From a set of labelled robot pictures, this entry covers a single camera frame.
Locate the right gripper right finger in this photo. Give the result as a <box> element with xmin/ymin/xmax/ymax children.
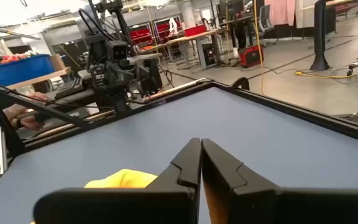
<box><xmin>201</xmin><ymin>138</ymin><xmax>358</xmax><ymax>224</ymax></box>

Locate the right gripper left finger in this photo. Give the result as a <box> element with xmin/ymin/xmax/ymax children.
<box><xmin>32</xmin><ymin>138</ymin><xmax>203</xmax><ymax>224</ymax></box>

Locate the yellow towel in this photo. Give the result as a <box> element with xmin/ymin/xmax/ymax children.
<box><xmin>84</xmin><ymin>169</ymin><xmax>158</xmax><ymax>189</ymax></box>

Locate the black keyboard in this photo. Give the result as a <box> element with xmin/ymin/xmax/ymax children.
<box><xmin>53</xmin><ymin>77</ymin><xmax>85</xmax><ymax>100</ymax></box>

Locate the red storage bin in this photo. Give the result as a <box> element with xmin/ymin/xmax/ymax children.
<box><xmin>129</xmin><ymin>27</ymin><xmax>154</xmax><ymax>47</ymax></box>
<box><xmin>155</xmin><ymin>21</ymin><xmax>183</xmax><ymax>43</ymax></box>

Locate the cardboard box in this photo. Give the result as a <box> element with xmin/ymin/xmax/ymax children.
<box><xmin>48</xmin><ymin>54</ymin><xmax>67</xmax><ymax>72</ymax></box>

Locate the person's hand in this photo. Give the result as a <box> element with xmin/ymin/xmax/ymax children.
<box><xmin>26</xmin><ymin>91</ymin><xmax>52</xmax><ymax>103</ymax></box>
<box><xmin>3</xmin><ymin>104</ymin><xmax>45</xmax><ymax>131</ymax></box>

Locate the blue-grey table mat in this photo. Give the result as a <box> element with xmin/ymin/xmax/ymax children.
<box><xmin>0</xmin><ymin>86</ymin><xmax>358</xmax><ymax>224</ymax></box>

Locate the wooden work table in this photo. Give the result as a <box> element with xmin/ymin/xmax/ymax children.
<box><xmin>141</xmin><ymin>28</ymin><xmax>226</xmax><ymax>71</ymax></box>

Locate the blue plastic bin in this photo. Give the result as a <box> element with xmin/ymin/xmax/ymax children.
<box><xmin>0</xmin><ymin>54</ymin><xmax>56</xmax><ymax>87</ymax></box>

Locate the red box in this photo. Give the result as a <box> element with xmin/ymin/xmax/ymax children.
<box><xmin>183</xmin><ymin>24</ymin><xmax>208</xmax><ymax>37</ymax></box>

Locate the white column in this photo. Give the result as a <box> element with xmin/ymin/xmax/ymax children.
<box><xmin>178</xmin><ymin>0</ymin><xmax>200</xmax><ymax>30</ymax></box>

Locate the colourful cloth pile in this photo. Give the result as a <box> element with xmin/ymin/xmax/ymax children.
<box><xmin>0</xmin><ymin>50</ymin><xmax>40</xmax><ymax>68</ymax></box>

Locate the black monitor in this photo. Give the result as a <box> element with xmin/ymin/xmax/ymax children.
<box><xmin>218</xmin><ymin>0</ymin><xmax>245</xmax><ymax>18</ymax></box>

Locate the red black tool case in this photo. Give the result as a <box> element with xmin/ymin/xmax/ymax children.
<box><xmin>237</xmin><ymin>44</ymin><xmax>265</xmax><ymax>68</ymax></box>

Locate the grey office chair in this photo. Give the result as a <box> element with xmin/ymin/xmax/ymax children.
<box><xmin>257</xmin><ymin>4</ymin><xmax>277</xmax><ymax>47</ymax></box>

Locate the pink cloth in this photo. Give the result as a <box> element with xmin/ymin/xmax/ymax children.
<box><xmin>264</xmin><ymin>0</ymin><xmax>296</xmax><ymax>27</ymax></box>

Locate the black pillar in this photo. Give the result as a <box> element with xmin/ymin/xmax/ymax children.
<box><xmin>309</xmin><ymin>0</ymin><xmax>332</xmax><ymax>72</ymax></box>

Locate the white cloth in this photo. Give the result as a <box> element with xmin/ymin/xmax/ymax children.
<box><xmin>295</xmin><ymin>0</ymin><xmax>319</xmax><ymax>29</ymax></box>

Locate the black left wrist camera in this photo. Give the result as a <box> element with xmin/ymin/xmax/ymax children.
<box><xmin>106</xmin><ymin>39</ymin><xmax>129</xmax><ymax>62</ymax></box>

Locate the black table frame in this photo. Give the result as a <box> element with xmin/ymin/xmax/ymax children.
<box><xmin>0</xmin><ymin>74</ymin><xmax>358</xmax><ymax>200</ymax></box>

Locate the yellow cable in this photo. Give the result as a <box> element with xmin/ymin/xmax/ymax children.
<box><xmin>293</xmin><ymin>67</ymin><xmax>358</xmax><ymax>80</ymax></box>
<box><xmin>252</xmin><ymin>0</ymin><xmax>265</xmax><ymax>95</ymax></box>

